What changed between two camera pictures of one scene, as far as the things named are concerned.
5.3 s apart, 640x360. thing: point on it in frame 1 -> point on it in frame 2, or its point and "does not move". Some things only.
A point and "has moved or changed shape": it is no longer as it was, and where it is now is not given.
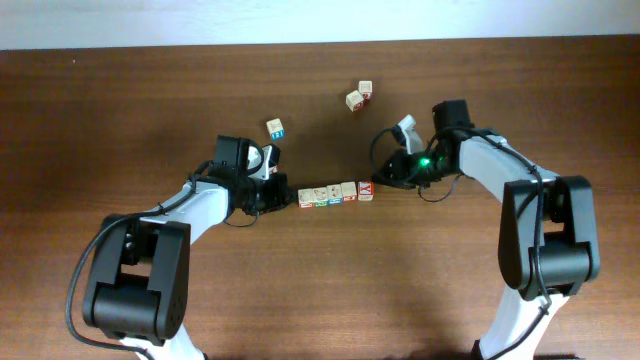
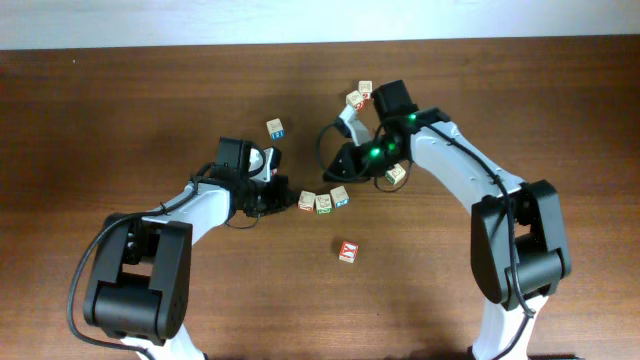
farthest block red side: (366, 89) does not move
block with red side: (349, 191) has moved or changed shape
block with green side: (320, 197) has moved or changed shape
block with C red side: (306, 198) does not move
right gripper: (398, 162) -> (347, 155)
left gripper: (276, 200) does not move
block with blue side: (275, 129) does not move
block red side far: (354, 101) does not move
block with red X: (366, 190) -> (348, 251)
